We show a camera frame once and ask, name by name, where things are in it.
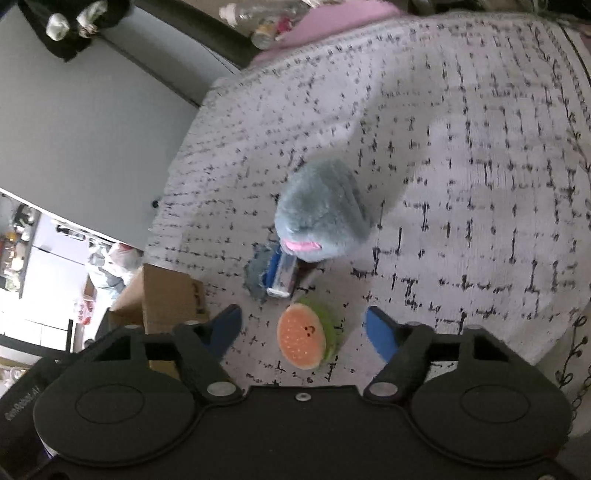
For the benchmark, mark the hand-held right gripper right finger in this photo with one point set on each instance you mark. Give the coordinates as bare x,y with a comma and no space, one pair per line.
379,330

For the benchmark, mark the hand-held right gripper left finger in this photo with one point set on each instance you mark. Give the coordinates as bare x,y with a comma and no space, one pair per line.
227,330

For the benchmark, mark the watermelon slice plush toy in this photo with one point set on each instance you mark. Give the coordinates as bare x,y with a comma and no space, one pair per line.
302,337

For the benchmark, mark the brown cardboard box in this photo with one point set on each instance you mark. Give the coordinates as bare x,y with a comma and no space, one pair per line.
166,295

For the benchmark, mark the blue and white packet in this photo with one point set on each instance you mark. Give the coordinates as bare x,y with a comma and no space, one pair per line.
281,273

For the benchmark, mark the white plastic bag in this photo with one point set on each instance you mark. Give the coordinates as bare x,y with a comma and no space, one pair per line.
111,263

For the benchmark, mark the grey fluffy plush toy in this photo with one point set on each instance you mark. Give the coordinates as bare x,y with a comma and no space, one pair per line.
332,203

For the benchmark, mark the cluttered shelf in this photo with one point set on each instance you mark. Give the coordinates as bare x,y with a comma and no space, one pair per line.
16,249

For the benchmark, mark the white blanket with black dashes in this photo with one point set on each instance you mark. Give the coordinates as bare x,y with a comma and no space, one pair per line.
461,184

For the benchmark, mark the white sheet with vine print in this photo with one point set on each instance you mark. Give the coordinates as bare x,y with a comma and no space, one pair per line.
569,364

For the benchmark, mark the clear plastic bottle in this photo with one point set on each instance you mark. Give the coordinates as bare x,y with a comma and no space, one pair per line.
251,11

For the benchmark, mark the black plush toy white paws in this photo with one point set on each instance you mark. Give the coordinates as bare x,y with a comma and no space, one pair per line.
111,11

